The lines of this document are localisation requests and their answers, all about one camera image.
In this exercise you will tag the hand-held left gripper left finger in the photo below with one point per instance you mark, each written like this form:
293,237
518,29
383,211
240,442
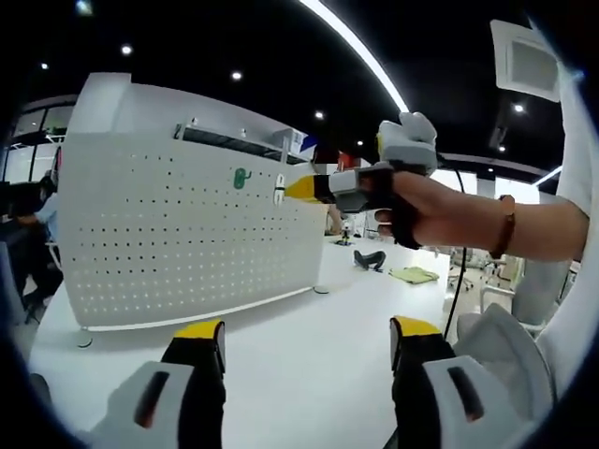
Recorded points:
196,383

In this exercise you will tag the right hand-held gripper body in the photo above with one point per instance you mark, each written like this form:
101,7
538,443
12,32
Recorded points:
407,140

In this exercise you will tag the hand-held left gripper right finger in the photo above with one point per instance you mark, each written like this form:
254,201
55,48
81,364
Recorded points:
416,374

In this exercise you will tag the white perforated mounting plate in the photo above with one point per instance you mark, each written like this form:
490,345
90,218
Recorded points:
187,243

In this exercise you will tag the person's right hand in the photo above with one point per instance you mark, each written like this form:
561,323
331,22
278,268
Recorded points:
435,210

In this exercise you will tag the black curved headset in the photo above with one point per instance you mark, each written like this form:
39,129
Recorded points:
369,258

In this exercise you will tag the yellow-green cloth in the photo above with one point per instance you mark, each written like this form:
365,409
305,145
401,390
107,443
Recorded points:
414,276

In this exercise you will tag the long ceiling light strip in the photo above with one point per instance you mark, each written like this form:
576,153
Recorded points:
362,49

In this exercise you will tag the grey metal shelf rack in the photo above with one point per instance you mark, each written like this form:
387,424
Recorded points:
234,140

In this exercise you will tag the white ceiling air vent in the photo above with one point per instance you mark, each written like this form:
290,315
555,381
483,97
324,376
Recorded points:
529,61

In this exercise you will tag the white office chair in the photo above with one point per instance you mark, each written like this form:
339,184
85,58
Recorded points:
538,285

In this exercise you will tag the round ceiling downlights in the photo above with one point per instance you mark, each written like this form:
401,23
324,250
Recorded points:
237,75

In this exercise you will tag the person's white shirt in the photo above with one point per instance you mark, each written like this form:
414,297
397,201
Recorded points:
578,140

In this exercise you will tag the black computer monitor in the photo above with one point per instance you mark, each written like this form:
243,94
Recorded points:
16,201

